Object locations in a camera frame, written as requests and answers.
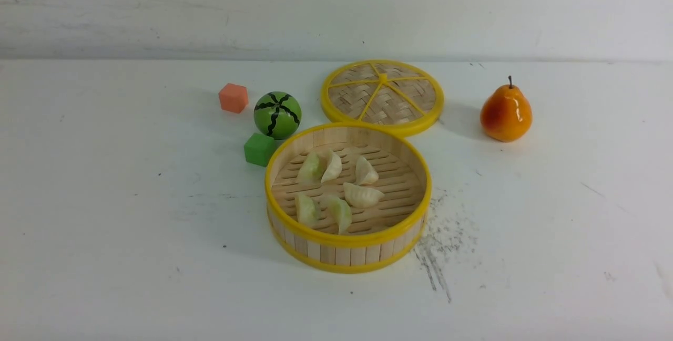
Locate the green translucent dumpling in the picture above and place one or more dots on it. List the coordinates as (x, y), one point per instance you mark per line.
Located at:
(311, 170)

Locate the white pleated dumpling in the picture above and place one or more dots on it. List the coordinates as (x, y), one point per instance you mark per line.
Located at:
(361, 197)
(365, 174)

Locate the pale green dumpling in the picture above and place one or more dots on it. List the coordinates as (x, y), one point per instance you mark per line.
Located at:
(340, 211)

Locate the bamboo steamer tray yellow rim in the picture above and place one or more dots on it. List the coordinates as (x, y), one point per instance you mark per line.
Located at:
(378, 236)

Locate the bamboo steamer lid yellow rim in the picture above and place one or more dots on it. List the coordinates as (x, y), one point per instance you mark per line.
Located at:
(396, 97)

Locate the toy watermelon ball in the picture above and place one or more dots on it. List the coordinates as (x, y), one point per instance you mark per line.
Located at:
(277, 115)

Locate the green cube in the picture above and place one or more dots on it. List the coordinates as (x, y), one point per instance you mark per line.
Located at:
(258, 149)

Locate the orange cube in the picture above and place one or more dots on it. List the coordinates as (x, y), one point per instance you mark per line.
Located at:
(233, 98)

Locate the orange toy pear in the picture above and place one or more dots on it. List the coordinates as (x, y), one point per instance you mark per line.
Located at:
(506, 115)

